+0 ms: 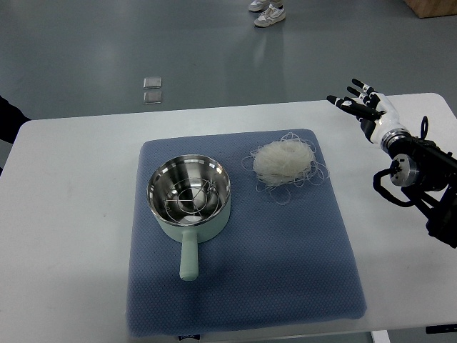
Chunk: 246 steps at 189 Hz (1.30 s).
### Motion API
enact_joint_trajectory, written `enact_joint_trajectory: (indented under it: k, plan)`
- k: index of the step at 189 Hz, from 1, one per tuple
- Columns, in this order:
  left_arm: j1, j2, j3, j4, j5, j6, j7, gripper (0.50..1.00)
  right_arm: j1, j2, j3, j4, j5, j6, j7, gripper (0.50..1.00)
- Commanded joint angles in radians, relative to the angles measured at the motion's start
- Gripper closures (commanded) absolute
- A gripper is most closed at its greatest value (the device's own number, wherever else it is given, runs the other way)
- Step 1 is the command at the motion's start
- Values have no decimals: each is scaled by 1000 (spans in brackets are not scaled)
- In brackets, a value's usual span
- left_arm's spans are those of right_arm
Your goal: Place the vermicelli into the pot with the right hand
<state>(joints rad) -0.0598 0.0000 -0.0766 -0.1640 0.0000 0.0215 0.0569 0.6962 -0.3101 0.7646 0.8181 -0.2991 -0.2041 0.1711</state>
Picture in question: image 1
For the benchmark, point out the brown cardboard box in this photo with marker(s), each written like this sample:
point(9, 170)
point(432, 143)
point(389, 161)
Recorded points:
point(432, 8)

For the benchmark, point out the black object bottom right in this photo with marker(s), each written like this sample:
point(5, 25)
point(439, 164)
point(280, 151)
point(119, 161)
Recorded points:
point(441, 329)

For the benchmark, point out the white vermicelli bundle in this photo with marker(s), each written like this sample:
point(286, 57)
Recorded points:
point(284, 165)

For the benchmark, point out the white sneaker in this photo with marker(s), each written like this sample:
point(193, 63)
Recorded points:
point(262, 5)
point(272, 15)

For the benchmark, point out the blue quilted mat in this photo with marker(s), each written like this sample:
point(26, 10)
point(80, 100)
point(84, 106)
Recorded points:
point(283, 258)

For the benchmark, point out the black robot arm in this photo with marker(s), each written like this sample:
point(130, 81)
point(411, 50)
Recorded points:
point(421, 175)

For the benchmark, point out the dark object left edge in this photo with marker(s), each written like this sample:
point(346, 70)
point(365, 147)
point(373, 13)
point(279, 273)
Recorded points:
point(12, 119)

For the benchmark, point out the white table leg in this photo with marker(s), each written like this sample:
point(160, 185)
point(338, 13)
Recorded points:
point(380, 336)

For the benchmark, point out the upper metal floor plate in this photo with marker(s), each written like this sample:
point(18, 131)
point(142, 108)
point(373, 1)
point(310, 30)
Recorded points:
point(152, 82)

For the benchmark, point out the mint green pot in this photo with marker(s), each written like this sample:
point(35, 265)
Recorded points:
point(190, 197)

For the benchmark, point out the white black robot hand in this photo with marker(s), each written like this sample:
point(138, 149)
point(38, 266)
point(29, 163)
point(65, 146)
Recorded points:
point(378, 118)

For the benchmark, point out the lower metal floor plate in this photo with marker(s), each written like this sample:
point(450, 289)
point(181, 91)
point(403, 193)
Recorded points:
point(152, 97)

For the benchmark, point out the white sneaker near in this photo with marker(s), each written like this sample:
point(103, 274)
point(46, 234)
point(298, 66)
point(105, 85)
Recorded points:
point(272, 15)

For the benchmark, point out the white sneaker far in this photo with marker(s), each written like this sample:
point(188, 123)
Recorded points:
point(262, 5)

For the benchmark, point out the metal floor plate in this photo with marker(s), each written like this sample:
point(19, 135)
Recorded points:
point(152, 82)
point(152, 97)

